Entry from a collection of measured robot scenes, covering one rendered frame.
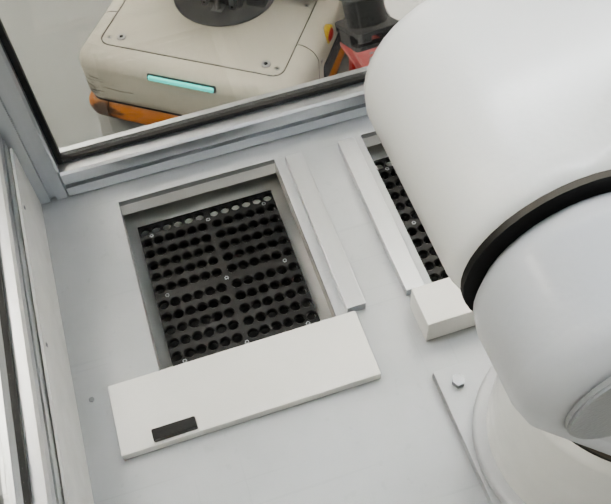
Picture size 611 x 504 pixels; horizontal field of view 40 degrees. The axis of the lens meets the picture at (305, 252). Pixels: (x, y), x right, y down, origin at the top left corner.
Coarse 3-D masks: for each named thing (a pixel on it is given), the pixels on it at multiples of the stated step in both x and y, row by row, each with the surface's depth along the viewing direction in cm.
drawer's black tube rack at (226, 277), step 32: (192, 224) 106; (224, 224) 106; (256, 224) 109; (160, 256) 103; (192, 256) 103; (224, 256) 103; (256, 256) 102; (288, 256) 102; (160, 288) 105; (192, 288) 100; (224, 288) 104; (256, 288) 100; (288, 288) 100; (192, 320) 98; (224, 320) 98; (256, 320) 97; (288, 320) 101; (192, 352) 99
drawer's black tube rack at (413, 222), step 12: (384, 180) 108; (396, 180) 108; (396, 192) 107; (396, 204) 106; (408, 204) 109; (408, 216) 105; (408, 228) 104; (420, 228) 107; (420, 240) 103; (420, 252) 102; (432, 252) 105; (432, 264) 101; (432, 276) 100; (444, 276) 103
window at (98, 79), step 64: (0, 0) 81; (64, 0) 84; (128, 0) 86; (192, 0) 88; (256, 0) 91; (320, 0) 94; (384, 0) 96; (64, 64) 90; (128, 64) 92; (192, 64) 95; (256, 64) 98; (320, 64) 101; (64, 128) 97; (128, 128) 100
